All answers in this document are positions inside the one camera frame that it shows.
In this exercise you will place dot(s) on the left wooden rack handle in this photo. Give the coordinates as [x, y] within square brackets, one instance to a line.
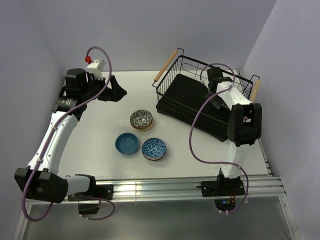
[167, 63]

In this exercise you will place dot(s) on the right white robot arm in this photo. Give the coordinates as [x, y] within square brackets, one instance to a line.
[244, 123]

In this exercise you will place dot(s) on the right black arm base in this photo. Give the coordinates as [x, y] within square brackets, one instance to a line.
[223, 187]

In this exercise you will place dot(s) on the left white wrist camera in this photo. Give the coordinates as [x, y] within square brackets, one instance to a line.
[95, 67]

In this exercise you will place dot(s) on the aluminium mounting rail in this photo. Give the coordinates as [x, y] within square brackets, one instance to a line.
[180, 189]

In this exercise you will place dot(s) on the plain blue bowl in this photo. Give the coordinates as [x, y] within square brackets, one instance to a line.
[127, 143]

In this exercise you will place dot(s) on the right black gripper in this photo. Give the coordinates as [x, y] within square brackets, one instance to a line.
[216, 103]

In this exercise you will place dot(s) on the blue triangle pattern bowl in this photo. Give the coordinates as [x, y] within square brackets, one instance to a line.
[154, 149]

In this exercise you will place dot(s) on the wooden rack handle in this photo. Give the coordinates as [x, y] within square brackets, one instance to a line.
[167, 63]
[255, 90]

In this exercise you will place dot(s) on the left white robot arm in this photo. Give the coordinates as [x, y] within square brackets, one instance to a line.
[40, 180]

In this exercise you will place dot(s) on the black wire dish rack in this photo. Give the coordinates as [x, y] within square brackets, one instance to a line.
[181, 92]

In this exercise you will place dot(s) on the right wooden rack handle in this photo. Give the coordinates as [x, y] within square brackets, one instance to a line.
[255, 90]

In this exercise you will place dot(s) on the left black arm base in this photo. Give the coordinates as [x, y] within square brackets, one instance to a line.
[101, 193]

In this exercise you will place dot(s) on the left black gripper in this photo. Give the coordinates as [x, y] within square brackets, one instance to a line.
[114, 94]

